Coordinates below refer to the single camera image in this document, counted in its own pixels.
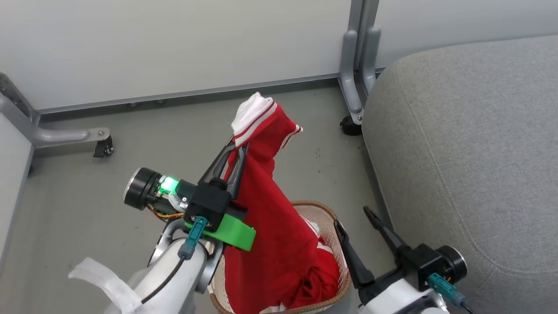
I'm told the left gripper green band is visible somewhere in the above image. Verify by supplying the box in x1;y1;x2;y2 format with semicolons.
124;137;257;252

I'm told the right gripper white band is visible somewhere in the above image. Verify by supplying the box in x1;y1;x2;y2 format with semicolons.
333;206;467;314

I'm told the red garment with white stripes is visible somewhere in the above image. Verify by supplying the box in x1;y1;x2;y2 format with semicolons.
222;92;341;314

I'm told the white perforated wicker-rimmed laundry basket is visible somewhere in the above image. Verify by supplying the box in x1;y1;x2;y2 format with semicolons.
208;201;352;314

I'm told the black caster wheel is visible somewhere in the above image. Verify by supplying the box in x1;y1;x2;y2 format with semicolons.
340;116;363;136
93;136;114;158

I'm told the grey fabric sofa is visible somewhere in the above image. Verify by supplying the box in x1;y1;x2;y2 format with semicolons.
362;35;558;314

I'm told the grey partition stand with foot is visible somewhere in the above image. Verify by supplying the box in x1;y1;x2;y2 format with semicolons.
0;72;112;151

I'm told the black cable with teal plug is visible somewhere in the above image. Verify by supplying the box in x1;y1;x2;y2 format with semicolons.
141;216;210;304
427;273;476;314

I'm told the orange yellow wire bundle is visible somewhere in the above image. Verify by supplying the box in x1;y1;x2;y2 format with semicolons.
147;204;184;222

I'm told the grey partition bottom rail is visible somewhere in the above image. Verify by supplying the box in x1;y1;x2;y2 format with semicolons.
38;73;341;116

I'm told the white strap on arm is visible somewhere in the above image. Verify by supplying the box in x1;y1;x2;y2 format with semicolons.
68;257;136;314

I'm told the grey partition post foot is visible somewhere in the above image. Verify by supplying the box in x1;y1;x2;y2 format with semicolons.
338;0;382;126

